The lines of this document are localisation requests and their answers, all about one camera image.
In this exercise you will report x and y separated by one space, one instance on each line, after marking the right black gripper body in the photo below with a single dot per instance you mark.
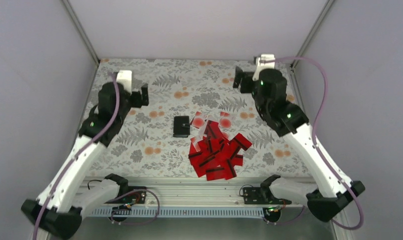
244 88

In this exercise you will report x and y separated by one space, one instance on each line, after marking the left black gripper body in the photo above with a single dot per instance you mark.
138 102

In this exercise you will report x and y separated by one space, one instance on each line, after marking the black card holder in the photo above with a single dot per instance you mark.
181 126

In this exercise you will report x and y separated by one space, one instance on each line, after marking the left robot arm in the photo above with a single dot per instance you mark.
57 210

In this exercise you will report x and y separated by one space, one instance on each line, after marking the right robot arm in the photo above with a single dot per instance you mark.
332 189

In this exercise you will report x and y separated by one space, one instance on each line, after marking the white red-dot card right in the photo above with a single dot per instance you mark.
225 120

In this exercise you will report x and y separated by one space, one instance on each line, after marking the white red-dot card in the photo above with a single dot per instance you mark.
198 120
225 120

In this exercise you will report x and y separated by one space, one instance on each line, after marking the red card right edge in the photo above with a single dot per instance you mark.
239 142

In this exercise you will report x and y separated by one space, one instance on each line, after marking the red card centre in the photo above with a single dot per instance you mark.
212 130

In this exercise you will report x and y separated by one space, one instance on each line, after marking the red card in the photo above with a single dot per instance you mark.
228 166
212 130
200 162

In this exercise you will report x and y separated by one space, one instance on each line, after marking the white red-dot card top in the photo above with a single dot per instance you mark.
198 120

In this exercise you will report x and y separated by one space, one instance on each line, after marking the red card bottom middle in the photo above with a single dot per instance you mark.
228 166

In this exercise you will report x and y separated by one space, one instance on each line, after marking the red card bottom left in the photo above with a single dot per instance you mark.
200 162

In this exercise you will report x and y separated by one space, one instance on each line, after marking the floral patterned table mat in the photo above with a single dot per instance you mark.
145 146

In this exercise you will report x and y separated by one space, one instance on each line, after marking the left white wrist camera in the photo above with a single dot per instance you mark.
125 77

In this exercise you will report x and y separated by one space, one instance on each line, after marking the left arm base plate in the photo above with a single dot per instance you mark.
132 198

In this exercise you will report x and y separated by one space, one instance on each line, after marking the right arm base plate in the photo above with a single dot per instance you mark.
255 196

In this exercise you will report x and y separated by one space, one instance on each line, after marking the aluminium rail frame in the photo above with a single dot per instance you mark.
183 197

